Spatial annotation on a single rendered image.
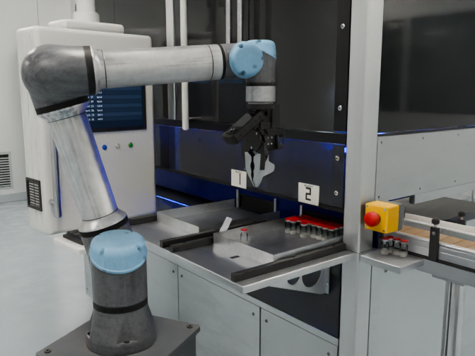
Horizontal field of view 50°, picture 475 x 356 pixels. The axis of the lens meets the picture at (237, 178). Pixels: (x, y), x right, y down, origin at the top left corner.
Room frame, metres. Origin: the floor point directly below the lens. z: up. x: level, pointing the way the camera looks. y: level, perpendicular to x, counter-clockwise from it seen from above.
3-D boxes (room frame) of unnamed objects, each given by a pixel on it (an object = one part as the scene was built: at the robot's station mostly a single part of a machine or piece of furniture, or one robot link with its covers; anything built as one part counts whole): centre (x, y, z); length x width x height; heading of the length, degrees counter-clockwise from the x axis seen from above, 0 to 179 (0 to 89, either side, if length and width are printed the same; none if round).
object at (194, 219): (1.72, 0.07, 0.90); 0.34 x 0.26 x 0.04; 128
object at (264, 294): (2.18, 0.31, 0.73); 1.98 x 0.01 x 0.25; 38
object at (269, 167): (1.28, -0.07, 1.13); 0.06 x 0.03 x 0.09; 128
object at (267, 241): (1.45, -0.14, 0.90); 0.34 x 0.26 x 0.04; 129
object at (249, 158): (1.31, -0.05, 1.13); 0.06 x 0.03 x 0.09; 128
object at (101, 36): (2.03, 0.58, 1.19); 0.50 x 0.19 x 0.78; 136
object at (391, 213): (1.33, -0.39, 0.99); 0.08 x 0.07 x 0.07; 128
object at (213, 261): (1.54, 0.02, 0.87); 0.70 x 0.48 x 0.02; 38
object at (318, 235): (1.52, -0.23, 0.90); 0.18 x 0.02 x 0.05; 39
